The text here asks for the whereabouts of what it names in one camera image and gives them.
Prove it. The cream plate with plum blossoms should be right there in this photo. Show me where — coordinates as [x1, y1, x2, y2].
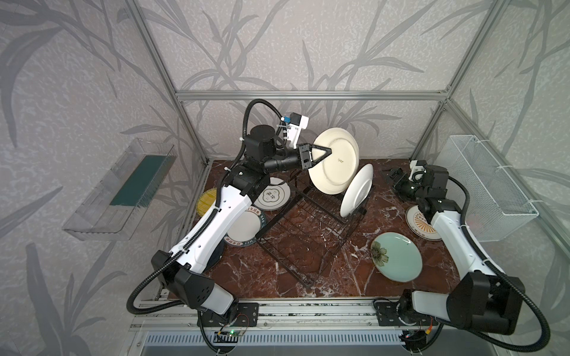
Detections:
[308, 128, 360, 195]

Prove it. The sunburst plate teal rim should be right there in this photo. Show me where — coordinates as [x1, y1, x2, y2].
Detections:
[340, 164, 374, 218]

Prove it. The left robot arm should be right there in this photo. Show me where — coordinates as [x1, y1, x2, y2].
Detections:
[126, 99, 332, 320]

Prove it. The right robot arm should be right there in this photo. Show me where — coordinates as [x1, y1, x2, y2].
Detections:
[382, 160, 551, 353]

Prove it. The white plate cloud emblem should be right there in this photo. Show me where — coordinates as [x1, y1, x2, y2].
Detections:
[253, 177, 291, 211]

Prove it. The light green flower plate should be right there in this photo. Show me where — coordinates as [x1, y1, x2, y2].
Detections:
[370, 232, 423, 283]

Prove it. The white plate dark green rim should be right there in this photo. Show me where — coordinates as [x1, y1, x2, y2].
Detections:
[224, 206, 267, 248]

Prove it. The yellow-green round plate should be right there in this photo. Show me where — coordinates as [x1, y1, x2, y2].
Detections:
[196, 188, 217, 217]

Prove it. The dark blue plate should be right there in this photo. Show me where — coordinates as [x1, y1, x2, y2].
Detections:
[203, 246, 225, 273]

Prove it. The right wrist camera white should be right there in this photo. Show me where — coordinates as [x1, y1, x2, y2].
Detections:
[408, 160, 427, 182]

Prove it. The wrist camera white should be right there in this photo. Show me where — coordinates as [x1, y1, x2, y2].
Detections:
[408, 160, 427, 182]
[279, 113, 309, 149]

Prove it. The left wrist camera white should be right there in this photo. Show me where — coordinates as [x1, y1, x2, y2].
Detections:
[279, 113, 309, 149]

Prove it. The black wire dish rack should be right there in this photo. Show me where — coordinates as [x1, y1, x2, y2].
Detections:
[255, 170, 369, 288]

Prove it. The white wire mesh basket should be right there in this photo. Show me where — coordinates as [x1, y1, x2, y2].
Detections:
[434, 135, 539, 243]

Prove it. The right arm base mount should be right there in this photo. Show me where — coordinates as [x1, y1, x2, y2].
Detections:
[373, 298, 436, 329]

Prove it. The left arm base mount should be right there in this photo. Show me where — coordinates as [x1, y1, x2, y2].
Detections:
[197, 302, 260, 327]

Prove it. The clear plastic wall tray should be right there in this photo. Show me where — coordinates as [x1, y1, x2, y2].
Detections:
[62, 138, 177, 241]

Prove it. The aluminium front rail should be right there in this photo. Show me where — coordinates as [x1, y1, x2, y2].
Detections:
[128, 297, 468, 332]

